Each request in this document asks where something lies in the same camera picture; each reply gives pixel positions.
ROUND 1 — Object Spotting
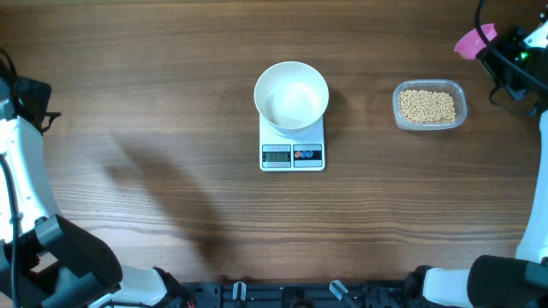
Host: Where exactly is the white digital kitchen scale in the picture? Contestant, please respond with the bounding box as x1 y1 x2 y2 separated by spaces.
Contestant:
259 116 326 172

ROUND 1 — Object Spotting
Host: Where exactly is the left black cable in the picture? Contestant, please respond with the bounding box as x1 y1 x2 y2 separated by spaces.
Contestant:
0 153 22 308

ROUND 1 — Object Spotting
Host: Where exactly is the pink measuring scoop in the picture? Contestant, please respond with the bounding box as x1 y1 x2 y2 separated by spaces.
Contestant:
454 23 497 60

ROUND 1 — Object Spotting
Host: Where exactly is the clear plastic container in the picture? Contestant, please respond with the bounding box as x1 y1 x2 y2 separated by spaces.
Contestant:
393 80 468 131

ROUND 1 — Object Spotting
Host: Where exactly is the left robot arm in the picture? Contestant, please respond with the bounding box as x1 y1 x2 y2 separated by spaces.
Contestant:
1 50 196 307

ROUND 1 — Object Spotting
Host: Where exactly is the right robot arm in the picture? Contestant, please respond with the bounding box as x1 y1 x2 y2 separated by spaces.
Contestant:
363 2 547 307

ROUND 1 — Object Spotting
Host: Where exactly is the pile of soybeans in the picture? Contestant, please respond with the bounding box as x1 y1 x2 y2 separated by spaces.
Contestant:
398 90 456 124

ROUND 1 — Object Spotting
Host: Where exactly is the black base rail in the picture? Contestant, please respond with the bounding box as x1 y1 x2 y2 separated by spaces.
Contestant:
183 281 427 308

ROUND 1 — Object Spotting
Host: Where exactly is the white bowl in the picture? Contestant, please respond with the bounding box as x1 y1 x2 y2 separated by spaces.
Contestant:
253 62 330 134

